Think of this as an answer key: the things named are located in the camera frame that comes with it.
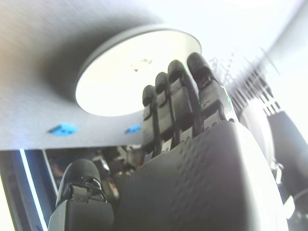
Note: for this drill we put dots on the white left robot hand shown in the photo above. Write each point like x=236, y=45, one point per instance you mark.
x=192, y=180

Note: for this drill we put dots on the white bowl with smudge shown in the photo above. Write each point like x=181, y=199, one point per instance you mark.
x=115, y=84

